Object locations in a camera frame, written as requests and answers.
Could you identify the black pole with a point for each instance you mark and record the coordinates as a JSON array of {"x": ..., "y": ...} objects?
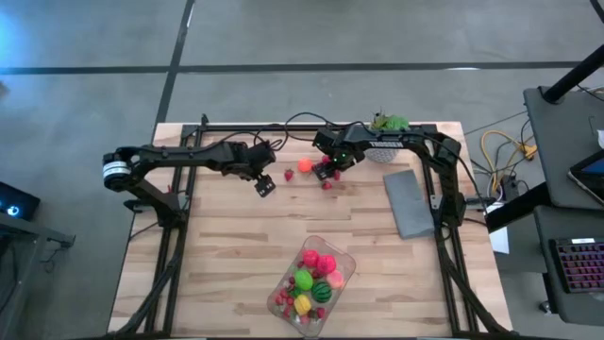
[{"x": 571, "y": 75}]

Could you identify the pink toy peach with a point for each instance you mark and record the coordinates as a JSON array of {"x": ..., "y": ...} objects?
[{"x": 336, "y": 279}]

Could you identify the tablet computer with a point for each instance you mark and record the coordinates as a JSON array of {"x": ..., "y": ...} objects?
[{"x": 592, "y": 177}]

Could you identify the black castor wheel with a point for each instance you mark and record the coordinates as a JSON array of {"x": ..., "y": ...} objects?
[{"x": 545, "y": 307}]

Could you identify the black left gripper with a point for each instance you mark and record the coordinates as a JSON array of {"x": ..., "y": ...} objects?
[{"x": 255, "y": 158}]

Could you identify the orange toy fruit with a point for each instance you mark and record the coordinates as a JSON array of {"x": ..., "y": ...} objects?
[{"x": 305, "y": 164}]

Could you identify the black device with blue light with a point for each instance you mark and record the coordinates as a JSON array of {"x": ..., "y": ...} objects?
[{"x": 21, "y": 200}]

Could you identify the small red toy strawberry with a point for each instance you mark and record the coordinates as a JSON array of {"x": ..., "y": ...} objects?
[
  {"x": 289, "y": 175},
  {"x": 321, "y": 312},
  {"x": 337, "y": 176},
  {"x": 287, "y": 311},
  {"x": 326, "y": 185},
  {"x": 325, "y": 159},
  {"x": 278, "y": 300}
]

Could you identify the small pink toy strawberry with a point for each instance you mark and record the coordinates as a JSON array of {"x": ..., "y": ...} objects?
[{"x": 305, "y": 319}]

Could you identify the yellow toy fruit green leaves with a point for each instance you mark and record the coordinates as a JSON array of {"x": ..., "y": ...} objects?
[{"x": 302, "y": 304}]

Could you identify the white paper sheet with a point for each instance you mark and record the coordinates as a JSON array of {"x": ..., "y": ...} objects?
[{"x": 500, "y": 243}]

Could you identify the small toy watermelon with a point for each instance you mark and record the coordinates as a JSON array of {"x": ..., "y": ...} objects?
[{"x": 322, "y": 292}]

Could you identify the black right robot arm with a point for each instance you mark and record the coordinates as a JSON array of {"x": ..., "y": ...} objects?
[{"x": 401, "y": 141}]

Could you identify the clear plastic tupperware container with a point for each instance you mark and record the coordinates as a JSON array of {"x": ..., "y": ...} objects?
[{"x": 347, "y": 264}]

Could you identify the succulent in white patterned pot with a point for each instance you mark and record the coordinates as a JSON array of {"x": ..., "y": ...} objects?
[{"x": 391, "y": 124}]

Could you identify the grey folded cloth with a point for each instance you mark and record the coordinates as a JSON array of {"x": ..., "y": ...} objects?
[{"x": 408, "y": 203}]

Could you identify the backlit black keyboard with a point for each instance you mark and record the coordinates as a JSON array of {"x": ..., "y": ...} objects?
[{"x": 580, "y": 264}]

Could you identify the black aluminium table frame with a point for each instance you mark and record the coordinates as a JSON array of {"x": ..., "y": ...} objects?
[{"x": 212, "y": 126}]

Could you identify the dark grey desk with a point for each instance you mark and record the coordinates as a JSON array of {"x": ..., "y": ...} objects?
[
  {"x": 561, "y": 151},
  {"x": 571, "y": 309}
]

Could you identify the dark metal stand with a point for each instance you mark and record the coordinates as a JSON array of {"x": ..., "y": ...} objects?
[{"x": 33, "y": 233}]

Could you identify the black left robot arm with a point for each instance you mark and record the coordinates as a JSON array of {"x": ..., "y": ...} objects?
[{"x": 179, "y": 156}]

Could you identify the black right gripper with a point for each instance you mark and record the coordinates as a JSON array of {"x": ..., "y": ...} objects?
[{"x": 337, "y": 151}]

